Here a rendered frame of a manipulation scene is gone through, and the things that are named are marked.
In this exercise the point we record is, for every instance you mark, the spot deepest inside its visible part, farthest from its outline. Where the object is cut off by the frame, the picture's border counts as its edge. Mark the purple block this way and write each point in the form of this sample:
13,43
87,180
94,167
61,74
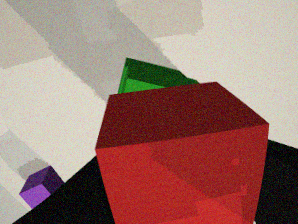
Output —
40,185

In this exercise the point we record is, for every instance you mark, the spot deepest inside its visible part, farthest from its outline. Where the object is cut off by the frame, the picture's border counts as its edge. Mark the red block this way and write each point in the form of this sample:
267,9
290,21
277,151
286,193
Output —
187,154

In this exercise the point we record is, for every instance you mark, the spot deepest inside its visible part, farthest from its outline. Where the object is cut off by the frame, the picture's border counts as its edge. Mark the green block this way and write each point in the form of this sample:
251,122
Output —
138,78
147,65

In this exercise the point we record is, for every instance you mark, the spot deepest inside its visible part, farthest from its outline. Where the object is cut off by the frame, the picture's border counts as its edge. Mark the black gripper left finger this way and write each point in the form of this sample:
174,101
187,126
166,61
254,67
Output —
82,200

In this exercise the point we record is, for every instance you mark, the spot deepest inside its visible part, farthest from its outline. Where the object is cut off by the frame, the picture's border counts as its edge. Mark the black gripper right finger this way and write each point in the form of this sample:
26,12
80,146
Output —
278,200

